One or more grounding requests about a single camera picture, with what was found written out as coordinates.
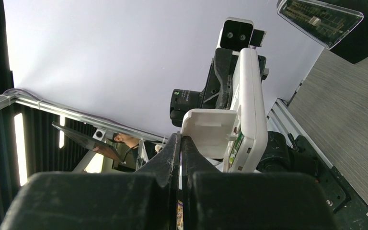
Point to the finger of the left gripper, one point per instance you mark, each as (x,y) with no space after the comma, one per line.
(264,71)

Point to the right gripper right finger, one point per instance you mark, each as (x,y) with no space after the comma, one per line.
(215,200)

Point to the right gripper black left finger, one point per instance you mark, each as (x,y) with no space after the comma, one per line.
(143,200)

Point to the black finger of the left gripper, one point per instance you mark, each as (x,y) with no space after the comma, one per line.
(218,90)

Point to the white battery cover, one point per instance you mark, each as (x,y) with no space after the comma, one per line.
(212,131)

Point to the white grey remote control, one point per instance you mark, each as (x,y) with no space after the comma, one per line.
(249,104)

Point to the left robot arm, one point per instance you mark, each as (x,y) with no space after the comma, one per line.
(182,101)

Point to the transparent black metronome cover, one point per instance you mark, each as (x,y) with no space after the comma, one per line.
(340,26)

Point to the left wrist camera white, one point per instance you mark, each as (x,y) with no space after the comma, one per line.
(237,34)

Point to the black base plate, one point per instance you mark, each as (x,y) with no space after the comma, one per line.
(296,155)

